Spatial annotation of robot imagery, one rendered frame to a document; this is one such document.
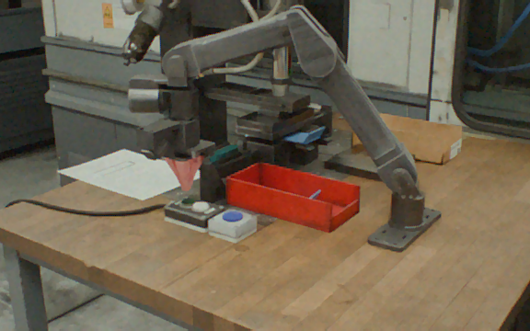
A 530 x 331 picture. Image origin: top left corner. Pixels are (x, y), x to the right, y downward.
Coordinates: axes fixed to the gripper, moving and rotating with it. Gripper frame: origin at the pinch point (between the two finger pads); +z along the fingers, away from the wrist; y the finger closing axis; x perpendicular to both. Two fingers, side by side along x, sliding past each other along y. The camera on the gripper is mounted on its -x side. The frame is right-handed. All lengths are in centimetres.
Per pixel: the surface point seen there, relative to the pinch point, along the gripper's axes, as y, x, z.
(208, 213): 6.4, -1.2, 3.8
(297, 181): 12.3, 21.4, 3.0
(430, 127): 22, 70, 1
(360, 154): 13, 50, 5
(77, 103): -158, 103, 29
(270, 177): 5.1, 21.4, 3.8
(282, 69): -0.8, 35.0, -17.3
